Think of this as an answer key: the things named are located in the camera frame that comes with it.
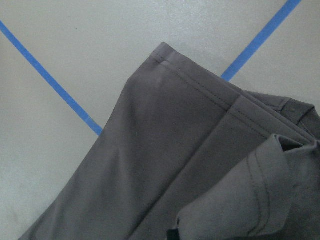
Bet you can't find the dark brown t-shirt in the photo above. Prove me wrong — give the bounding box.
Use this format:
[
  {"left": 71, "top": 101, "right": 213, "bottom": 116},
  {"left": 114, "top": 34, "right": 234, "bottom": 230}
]
[{"left": 22, "top": 43, "right": 320, "bottom": 240}]

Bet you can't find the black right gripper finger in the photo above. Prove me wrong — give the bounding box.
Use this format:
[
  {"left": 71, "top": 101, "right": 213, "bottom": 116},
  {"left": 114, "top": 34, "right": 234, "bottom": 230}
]
[{"left": 166, "top": 228, "right": 179, "bottom": 240}]

